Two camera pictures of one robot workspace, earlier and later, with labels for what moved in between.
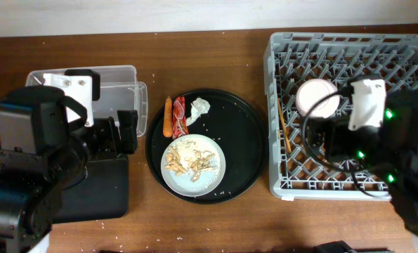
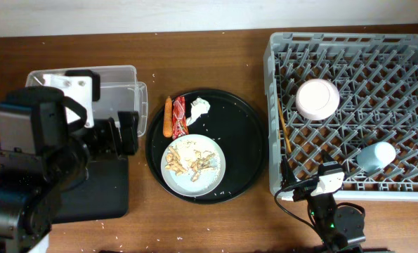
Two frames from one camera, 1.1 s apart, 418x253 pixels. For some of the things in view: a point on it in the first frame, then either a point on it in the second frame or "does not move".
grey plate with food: [193, 165] does not move
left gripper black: [110, 141] does not move
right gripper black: [334, 127] to [289, 178]
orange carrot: [168, 118] does not move
